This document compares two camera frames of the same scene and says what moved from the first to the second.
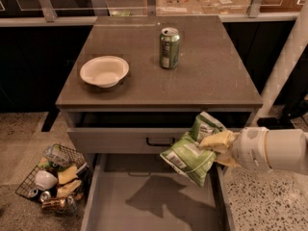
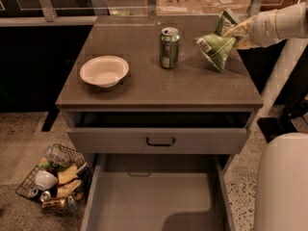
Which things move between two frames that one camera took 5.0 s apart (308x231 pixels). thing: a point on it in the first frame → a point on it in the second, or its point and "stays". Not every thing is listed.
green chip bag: x=189 y=158 → x=216 y=46
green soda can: x=169 y=48 stays
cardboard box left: x=177 y=0 stays
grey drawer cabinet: x=136 y=89 stays
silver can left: x=33 y=192 stays
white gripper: x=249 y=148 → x=262 y=29
